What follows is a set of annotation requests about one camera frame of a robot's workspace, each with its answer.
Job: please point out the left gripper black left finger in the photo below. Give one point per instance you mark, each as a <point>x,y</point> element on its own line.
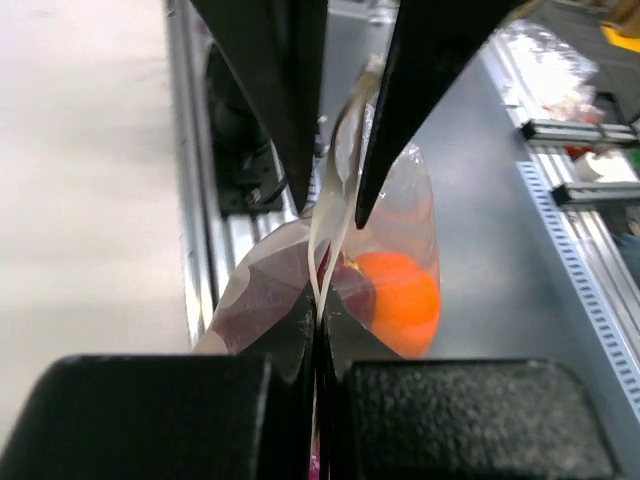
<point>165,420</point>

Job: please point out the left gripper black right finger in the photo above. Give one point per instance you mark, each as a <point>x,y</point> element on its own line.
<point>470,420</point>

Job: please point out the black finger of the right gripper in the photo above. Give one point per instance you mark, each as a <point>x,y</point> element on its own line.
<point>275,51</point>
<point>431,44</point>

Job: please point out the orange fruit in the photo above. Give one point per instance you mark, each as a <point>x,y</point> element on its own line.
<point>408,301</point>

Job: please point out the dark red apple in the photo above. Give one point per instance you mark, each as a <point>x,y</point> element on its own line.
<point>261,291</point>

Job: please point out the clear zip top bag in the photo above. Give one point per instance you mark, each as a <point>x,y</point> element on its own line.
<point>402,220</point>

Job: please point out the red white background clutter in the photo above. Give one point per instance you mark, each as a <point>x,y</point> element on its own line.
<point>564,114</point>

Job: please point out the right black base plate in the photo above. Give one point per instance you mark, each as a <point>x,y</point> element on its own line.
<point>247,182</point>

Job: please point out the aluminium mounting rail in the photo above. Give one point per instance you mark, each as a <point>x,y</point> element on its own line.
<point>215,244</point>

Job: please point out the white slotted cable duct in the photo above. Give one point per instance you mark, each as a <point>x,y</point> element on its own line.
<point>600,300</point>

